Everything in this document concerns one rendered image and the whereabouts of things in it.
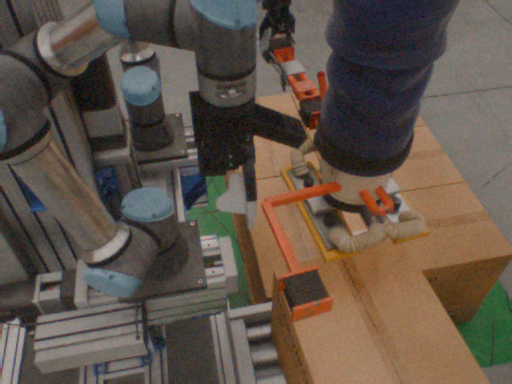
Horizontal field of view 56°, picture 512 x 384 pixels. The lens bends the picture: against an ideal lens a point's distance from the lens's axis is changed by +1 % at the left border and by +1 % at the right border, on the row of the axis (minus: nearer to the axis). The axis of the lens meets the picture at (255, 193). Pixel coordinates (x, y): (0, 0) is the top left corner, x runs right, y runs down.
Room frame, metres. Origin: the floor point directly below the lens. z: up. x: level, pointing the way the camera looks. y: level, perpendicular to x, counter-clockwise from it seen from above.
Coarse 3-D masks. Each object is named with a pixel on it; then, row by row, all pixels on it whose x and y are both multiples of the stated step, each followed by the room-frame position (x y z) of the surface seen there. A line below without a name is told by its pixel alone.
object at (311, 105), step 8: (304, 96) 1.14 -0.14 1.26; (312, 96) 1.15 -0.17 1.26; (304, 104) 1.12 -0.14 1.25; (312, 104) 1.12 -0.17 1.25; (320, 104) 1.12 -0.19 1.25; (304, 112) 1.09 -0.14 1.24; (312, 112) 1.08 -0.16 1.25; (320, 112) 1.07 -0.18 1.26; (304, 120) 1.08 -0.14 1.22; (312, 120) 1.06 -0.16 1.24; (312, 128) 1.06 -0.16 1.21
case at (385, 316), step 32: (352, 256) 0.80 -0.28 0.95; (384, 256) 0.80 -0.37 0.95; (352, 288) 0.69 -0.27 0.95; (384, 288) 0.69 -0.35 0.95; (416, 288) 0.70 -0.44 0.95; (288, 320) 0.62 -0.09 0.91; (320, 320) 0.60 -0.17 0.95; (352, 320) 0.60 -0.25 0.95; (384, 320) 0.60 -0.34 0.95; (416, 320) 0.60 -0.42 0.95; (448, 320) 0.60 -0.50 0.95; (288, 352) 0.60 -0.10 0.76; (320, 352) 0.51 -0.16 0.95; (352, 352) 0.51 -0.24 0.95; (384, 352) 0.51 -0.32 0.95; (416, 352) 0.51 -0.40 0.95; (448, 352) 0.51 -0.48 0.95
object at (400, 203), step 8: (400, 192) 0.89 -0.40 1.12; (392, 200) 0.84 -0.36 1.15; (400, 200) 0.84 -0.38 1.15; (400, 208) 0.83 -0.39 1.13; (408, 208) 0.83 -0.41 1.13; (384, 216) 0.81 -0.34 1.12; (392, 216) 0.80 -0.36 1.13; (424, 232) 0.75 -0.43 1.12; (392, 240) 0.74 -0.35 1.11; (400, 240) 0.73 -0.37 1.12; (408, 240) 0.74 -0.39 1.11
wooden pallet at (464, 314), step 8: (224, 176) 1.97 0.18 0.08; (232, 216) 1.72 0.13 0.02; (240, 248) 1.46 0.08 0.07; (248, 280) 1.30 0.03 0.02; (248, 288) 1.26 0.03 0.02; (448, 312) 1.07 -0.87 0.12; (456, 312) 1.07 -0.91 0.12; (464, 312) 1.08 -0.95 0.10; (472, 312) 1.09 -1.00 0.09; (456, 320) 1.08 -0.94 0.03; (464, 320) 1.09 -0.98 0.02
